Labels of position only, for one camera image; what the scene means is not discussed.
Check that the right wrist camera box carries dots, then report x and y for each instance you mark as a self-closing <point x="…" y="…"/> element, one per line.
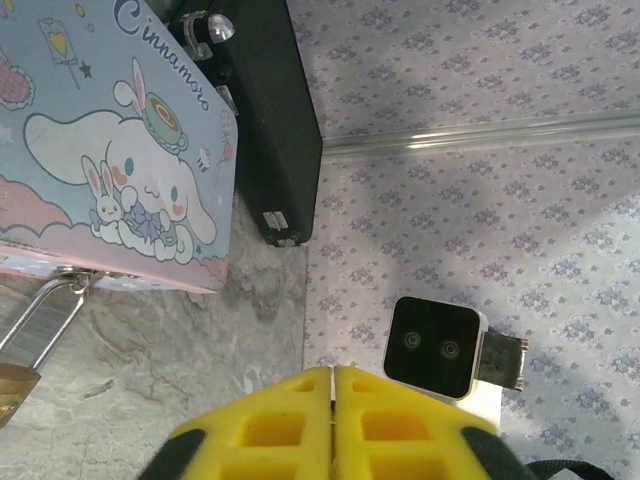
<point x="430" y="345"/>

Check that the aluminium frame post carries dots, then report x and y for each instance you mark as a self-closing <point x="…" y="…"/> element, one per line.
<point x="475" y="132"/>

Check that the black hard case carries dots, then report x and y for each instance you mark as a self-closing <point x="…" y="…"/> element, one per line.
<point x="270" y="100"/>

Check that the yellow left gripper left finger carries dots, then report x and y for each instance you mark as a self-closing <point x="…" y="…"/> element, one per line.
<point x="250" y="430"/>

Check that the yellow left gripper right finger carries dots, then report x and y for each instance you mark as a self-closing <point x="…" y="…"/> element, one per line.
<point x="415" y="430"/>

